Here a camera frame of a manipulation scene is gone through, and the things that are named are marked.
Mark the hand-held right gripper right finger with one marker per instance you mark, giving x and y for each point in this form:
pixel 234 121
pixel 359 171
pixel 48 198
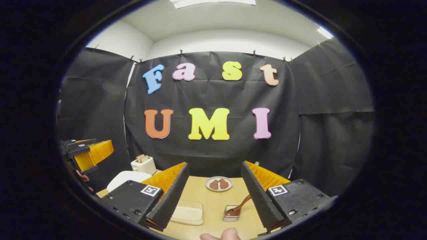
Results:
pixel 258 196

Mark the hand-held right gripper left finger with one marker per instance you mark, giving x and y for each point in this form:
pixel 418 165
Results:
pixel 171 196

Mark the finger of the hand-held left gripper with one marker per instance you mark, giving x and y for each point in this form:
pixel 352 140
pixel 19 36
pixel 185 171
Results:
pixel 80 146
pixel 83 162

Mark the brown wooden spoon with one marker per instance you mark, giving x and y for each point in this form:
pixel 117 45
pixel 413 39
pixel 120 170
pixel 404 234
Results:
pixel 241 205

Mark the clear box of rice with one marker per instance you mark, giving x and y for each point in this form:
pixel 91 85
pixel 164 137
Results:
pixel 188 213

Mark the white rice cooker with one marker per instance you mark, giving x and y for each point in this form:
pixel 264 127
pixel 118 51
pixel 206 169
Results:
pixel 128 176

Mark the brown meat piece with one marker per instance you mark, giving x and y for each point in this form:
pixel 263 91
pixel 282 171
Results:
pixel 214 185
pixel 224 183

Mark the round white plate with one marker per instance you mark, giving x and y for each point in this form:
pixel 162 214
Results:
pixel 218 191

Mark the white toaster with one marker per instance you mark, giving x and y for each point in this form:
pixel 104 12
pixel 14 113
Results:
pixel 144 166

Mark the toast slice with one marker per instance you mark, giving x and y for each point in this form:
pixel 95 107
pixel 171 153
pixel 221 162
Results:
pixel 146 158
pixel 139 158

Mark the ceiling light panel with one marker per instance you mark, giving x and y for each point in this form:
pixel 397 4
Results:
pixel 213 2
pixel 325 32

